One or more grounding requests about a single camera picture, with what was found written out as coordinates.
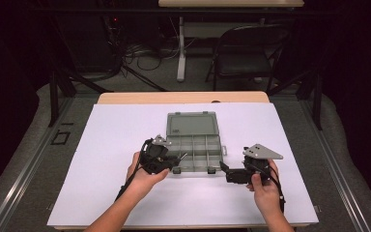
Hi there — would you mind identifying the dark equipment cabinet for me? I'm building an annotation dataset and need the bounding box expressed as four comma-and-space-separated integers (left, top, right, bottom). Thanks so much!
53, 13, 119, 74

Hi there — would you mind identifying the light wooden table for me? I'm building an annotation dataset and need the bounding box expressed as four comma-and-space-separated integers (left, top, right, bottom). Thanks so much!
96, 91, 271, 105

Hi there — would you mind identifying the left hand-held gripper cable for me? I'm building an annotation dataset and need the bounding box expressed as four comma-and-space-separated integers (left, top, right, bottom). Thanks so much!
114, 137, 155, 203

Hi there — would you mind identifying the desk with white leg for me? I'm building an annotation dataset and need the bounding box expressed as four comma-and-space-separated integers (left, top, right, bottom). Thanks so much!
157, 0, 305, 83

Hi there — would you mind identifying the black folding chair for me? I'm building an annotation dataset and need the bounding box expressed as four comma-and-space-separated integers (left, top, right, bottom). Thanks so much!
204, 24, 292, 93

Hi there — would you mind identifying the white board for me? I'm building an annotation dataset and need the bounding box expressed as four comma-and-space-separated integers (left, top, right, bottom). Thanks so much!
46, 101, 320, 228

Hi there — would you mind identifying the right hand-held gripper cable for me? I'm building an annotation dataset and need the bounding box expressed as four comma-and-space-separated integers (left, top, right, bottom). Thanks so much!
253, 163, 286, 215

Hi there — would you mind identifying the black metal stand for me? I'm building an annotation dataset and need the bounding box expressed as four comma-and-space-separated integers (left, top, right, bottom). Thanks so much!
266, 68, 324, 131
45, 68, 111, 129

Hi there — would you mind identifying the hand-held gripper cable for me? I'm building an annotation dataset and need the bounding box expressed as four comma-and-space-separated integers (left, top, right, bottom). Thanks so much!
114, 137, 155, 203
253, 163, 286, 215

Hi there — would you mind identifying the bundle of floor cables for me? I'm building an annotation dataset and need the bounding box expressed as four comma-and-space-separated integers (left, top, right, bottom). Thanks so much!
121, 38, 183, 73

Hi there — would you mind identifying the grey plastic compartment box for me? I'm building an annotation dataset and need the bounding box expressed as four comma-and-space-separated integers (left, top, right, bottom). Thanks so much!
163, 110, 228, 175

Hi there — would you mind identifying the person's left hand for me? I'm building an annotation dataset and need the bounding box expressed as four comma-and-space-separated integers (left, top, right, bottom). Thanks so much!
126, 151, 171, 194

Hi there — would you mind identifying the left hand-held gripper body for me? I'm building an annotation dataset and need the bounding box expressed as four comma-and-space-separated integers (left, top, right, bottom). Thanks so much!
139, 133, 172, 175

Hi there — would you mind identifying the aluminium floor rail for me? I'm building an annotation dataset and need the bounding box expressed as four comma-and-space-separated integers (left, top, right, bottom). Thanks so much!
0, 96, 75, 232
299, 99, 371, 232

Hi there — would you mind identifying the person's right hand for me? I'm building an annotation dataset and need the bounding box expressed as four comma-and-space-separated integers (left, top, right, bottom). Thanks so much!
245, 159, 283, 216

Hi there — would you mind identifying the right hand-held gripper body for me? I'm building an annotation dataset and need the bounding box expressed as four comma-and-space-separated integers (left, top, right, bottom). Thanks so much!
225, 143, 285, 186

